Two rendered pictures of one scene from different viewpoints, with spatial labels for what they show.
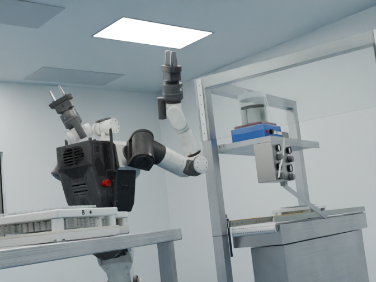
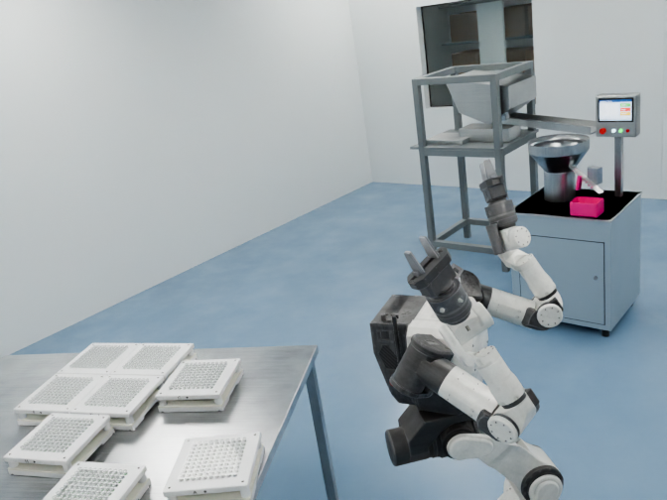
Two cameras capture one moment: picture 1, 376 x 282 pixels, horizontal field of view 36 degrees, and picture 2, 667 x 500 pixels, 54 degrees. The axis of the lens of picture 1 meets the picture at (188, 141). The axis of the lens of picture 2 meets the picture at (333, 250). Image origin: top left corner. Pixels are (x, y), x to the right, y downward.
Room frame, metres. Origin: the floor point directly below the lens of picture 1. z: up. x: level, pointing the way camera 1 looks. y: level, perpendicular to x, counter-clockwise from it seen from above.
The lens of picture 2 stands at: (2.06, -1.32, 2.09)
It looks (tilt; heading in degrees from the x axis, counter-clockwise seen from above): 20 degrees down; 83
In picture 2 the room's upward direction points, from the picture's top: 9 degrees counter-clockwise
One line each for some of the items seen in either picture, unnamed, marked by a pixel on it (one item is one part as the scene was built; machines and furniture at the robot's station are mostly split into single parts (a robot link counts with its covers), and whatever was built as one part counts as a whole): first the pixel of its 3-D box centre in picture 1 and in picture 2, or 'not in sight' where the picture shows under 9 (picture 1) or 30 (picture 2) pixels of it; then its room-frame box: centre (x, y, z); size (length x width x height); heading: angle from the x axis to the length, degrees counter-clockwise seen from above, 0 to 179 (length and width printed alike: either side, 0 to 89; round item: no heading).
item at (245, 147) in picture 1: (266, 147); not in sight; (3.29, -0.44, 1.22); 0.62 x 0.38 x 0.04; 145
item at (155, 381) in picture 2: not in sight; (118, 395); (1.46, 0.90, 0.89); 0.25 x 0.24 x 0.02; 64
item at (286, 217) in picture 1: (326, 212); not in sight; (3.51, -0.77, 0.82); 1.32 x 0.02 x 0.03; 145
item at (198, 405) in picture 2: not in sight; (201, 389); (1.76, 0.89, 0.84); 0.24 x 0.24 x 0.02; 70
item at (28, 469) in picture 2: not in sight; (63, 449); (1.29, 0.70, 0.84); 0.24 x 0.24 x 0.02; 64
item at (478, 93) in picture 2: not in sight; (499, 175); (3.93, 3.25, 0.75); 1.43 x 1.06 x 1.50; 130
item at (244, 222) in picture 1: (285, 217); not in sight; (3.66, -0.55, 0.82); 1.32 x 0.02 x 0.03; 145
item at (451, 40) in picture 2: not in sight; (478, 53); (4.70, 5.47, 1.43); 1.32 x 0.01 x 1.11; 130
